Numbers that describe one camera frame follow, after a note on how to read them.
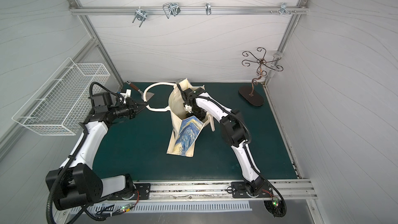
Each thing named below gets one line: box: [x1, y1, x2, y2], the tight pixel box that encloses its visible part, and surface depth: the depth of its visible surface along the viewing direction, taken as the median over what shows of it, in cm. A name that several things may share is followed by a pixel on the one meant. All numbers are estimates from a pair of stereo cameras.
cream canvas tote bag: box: [143, 78, 206, 112], surface depth 81 cm
